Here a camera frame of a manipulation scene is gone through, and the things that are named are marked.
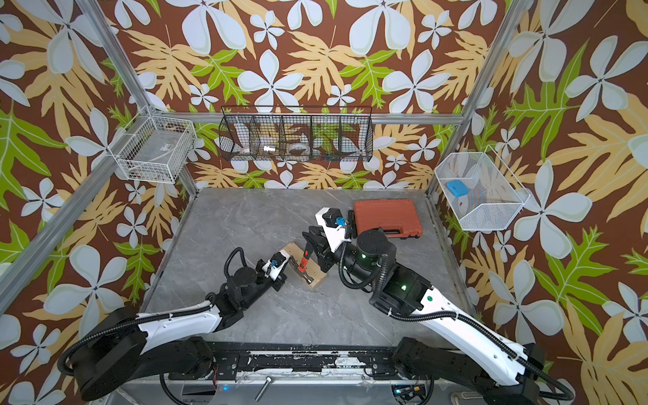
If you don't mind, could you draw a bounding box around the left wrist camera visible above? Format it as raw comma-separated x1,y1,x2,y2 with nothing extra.
262,250,291,281

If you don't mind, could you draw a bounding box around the red plastic tool case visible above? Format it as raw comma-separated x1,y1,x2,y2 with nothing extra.
354,199,424,239

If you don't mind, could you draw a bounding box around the blue object in basket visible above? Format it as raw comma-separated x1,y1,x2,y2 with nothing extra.
447,180,470,197

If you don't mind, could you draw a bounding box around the black wire basket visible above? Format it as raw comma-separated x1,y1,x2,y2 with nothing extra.
216,106,375,162

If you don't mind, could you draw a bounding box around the white wire basket left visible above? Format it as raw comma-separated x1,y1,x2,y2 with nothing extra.
109,107,197,184

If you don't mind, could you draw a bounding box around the white wire basket right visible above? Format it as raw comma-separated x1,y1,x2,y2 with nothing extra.
435,152,531,232

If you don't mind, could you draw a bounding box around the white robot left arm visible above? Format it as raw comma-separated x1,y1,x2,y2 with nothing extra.
57,247,298,401

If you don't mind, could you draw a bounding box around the claw hammer red black handle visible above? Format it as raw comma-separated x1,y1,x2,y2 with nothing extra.
291,244,314,285

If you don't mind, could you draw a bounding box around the aluminium frame post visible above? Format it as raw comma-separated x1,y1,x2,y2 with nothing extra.
77,1,197,198
424,0,538,196

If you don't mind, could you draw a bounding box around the aluminium frame post right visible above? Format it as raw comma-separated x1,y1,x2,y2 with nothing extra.
424,0,538,196

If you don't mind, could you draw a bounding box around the metal bolt on base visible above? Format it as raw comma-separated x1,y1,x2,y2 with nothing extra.
255,376,273,403

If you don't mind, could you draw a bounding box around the aluminium frame post left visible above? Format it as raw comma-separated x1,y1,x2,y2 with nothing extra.
77,1,197,198

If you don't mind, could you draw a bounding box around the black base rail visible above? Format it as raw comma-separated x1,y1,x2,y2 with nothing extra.
207,342,404,381

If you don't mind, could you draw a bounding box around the wooden board with nails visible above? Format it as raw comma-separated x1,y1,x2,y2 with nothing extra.
283,242,327,291

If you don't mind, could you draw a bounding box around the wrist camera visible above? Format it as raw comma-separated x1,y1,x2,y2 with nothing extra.
316,208,351,252
262,250,291,281

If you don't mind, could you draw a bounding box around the white wire basket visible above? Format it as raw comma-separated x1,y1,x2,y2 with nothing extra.
435,152,531,232
109,107,197,184

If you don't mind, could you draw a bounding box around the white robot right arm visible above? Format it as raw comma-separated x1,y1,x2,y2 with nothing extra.
302,226,575,404

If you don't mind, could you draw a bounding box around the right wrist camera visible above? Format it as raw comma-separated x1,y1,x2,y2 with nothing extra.
316,208,351,252

